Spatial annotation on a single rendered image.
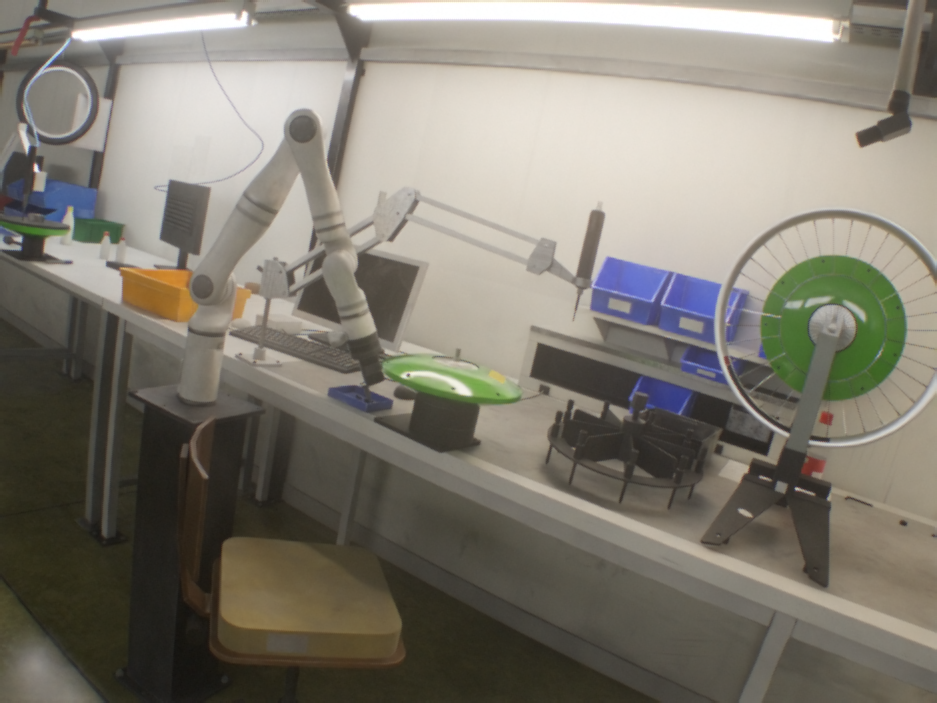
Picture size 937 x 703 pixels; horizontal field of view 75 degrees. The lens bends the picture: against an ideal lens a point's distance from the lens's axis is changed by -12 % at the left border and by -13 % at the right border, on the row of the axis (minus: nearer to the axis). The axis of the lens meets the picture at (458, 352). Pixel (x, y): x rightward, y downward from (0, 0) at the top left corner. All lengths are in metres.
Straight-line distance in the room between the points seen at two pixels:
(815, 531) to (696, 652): 1.09
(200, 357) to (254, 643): 0.68
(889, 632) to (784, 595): 0.18
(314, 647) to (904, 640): 1.02
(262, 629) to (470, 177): 1.82
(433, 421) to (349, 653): 0.50
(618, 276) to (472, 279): 0.57
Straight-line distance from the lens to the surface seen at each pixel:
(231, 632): 1.32
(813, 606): 1.27
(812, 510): 1.50
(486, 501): 1.49
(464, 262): 2.56
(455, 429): 1.47
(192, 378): 1.67
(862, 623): 1.28
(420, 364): 1.44
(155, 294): 2.36
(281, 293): 1.84
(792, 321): 1.56
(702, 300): 2.19
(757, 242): 1.59
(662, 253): 2.25
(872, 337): 1.56
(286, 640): 1.33
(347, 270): 1.54
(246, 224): 1.57
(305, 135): 1.52
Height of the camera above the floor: 1.37
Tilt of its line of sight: 10 degrees down
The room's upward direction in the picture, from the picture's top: 12 degrees clockwise
